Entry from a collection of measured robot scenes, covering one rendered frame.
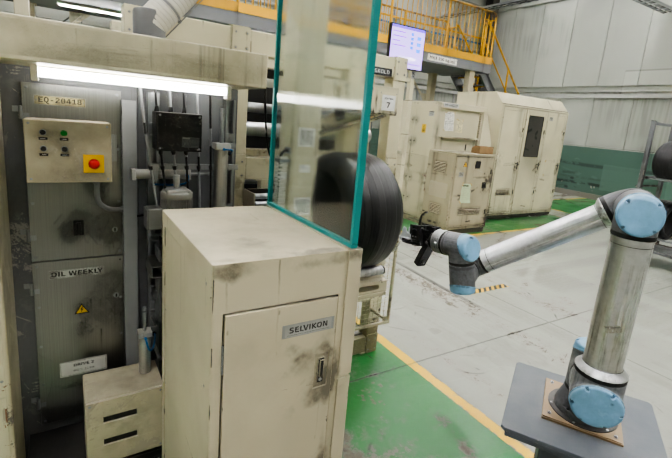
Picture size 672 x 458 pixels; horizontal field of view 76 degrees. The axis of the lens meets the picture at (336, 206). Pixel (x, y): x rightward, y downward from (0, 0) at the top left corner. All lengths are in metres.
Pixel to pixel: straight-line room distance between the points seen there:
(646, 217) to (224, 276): 1.14
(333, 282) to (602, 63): 13.39
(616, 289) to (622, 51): 12.69
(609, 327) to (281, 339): 0.99
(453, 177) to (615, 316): 5.19
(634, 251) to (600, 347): 0.32
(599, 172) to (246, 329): 13.08
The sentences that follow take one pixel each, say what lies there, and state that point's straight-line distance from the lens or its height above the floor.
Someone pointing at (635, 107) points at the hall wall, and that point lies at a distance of 13.62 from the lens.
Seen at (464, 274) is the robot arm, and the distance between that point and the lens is 1.57.
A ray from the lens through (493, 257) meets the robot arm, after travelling 1.68.
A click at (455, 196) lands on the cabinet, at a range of 6.68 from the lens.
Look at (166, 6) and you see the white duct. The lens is 1.92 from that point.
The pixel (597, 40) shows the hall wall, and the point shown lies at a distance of 14.44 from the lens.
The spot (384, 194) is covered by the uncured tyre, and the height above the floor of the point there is 1.30.
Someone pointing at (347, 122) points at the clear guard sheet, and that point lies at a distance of 1.14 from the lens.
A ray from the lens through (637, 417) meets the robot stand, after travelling 2.11.
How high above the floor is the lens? 1.60
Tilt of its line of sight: 11 degrees down
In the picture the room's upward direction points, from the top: 5 degrees clockwise
